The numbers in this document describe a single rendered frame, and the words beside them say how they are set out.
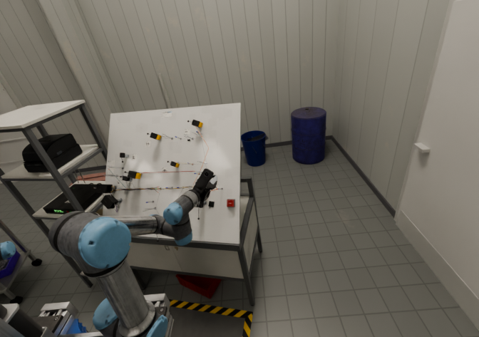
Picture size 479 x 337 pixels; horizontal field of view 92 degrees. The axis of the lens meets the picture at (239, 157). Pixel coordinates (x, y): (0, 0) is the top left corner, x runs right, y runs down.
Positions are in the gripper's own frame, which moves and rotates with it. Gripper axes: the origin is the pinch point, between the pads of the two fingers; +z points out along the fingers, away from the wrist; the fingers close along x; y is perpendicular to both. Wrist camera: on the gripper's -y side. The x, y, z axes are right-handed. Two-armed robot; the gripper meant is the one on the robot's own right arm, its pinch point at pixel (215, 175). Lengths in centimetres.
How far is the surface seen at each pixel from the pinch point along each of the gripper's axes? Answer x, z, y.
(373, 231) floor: 144, 154, 71
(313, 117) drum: 27, 265, 12
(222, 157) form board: -16, 48, 19
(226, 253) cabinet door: 21, 28, 78
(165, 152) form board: -59, 43, 37
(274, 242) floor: 57, 113, 122
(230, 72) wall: -129, 281, 7
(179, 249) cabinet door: -13, 21, 96
